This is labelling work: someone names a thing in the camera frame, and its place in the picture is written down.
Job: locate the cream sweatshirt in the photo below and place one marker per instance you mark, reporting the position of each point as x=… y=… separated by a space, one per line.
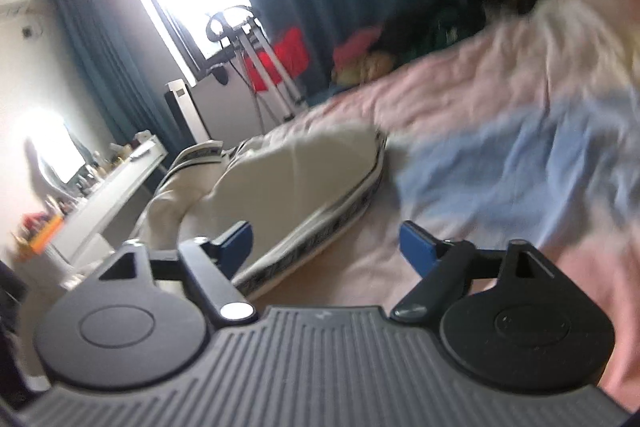
x=280 y=187

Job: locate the pastel pink blanket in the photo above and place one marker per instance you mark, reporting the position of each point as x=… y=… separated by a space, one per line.
x=500 y=117

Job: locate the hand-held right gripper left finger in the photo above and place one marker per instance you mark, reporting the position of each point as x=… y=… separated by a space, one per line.
x=237 y=239

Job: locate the pink and yellow plush toy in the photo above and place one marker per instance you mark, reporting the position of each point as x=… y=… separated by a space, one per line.
x=362 y=59

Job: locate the white desk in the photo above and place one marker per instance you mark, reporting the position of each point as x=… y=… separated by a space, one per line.
x=110 y=192

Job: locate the orange box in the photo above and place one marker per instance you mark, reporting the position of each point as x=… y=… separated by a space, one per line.
x=42 y=232

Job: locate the white tower appliance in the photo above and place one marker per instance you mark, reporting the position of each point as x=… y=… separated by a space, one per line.
x=187 y=112

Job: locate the red cloth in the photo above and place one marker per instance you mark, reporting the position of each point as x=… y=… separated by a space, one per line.
x=280 y=57

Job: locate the desk mirror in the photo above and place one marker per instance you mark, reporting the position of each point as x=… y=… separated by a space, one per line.
x=57 y=147

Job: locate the pile of dark clothes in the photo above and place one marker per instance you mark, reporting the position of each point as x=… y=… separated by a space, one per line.
x=440 y=32

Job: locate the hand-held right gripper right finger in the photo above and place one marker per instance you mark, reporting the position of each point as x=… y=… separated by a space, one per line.
x=418 y=248

